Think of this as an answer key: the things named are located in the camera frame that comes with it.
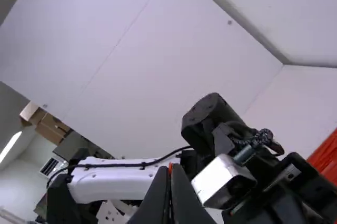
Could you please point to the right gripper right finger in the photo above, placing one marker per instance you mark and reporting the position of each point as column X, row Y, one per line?
column 184, row 203

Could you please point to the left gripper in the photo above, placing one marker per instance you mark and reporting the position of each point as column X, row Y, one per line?
column 289, row 197

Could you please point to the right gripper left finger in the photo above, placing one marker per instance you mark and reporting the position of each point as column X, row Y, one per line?
column 155, row 203

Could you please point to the brown cardboard box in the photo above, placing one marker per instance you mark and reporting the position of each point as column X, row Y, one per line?
column 46, row 125

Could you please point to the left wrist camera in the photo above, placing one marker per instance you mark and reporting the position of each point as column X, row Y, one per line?
column 221, row 179

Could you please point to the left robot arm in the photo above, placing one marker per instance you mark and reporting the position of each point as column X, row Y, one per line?
column 118, row 179

